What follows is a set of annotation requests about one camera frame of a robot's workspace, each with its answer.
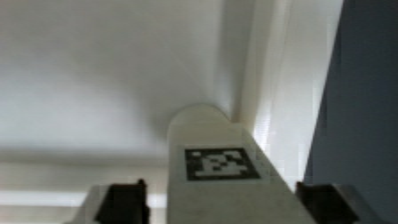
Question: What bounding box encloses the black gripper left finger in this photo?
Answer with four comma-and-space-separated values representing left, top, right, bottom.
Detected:
95, 180, 150, 224

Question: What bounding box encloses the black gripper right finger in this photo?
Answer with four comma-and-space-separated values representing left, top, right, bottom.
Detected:
296, 182, 360, 224

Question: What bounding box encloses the white table leg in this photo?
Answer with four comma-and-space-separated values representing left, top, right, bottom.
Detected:
168, 105, 317, 224

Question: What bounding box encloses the white square tabletop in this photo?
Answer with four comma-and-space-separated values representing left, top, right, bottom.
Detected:
0, 0, 344, 224

